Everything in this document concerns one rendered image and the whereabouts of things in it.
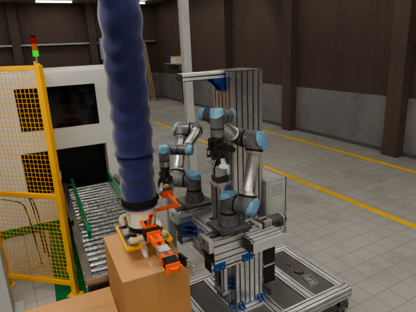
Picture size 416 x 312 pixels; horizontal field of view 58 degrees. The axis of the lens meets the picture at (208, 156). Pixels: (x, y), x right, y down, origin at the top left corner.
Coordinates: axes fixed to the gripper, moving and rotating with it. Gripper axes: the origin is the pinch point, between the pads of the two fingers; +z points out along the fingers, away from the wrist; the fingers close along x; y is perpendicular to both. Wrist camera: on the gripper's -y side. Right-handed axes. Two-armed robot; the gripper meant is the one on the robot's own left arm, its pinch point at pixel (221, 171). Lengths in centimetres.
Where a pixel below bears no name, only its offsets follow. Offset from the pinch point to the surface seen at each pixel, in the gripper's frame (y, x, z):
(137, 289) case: 51, -14, 65
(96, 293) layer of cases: 64, -70, 98
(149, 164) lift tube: 30.6, -31.4, -2.0
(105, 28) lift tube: 46, -35, -78
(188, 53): -156, -343, -57
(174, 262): 42, 22, 31
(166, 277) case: 33, -12, 63
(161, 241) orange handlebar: 38, -2, 33
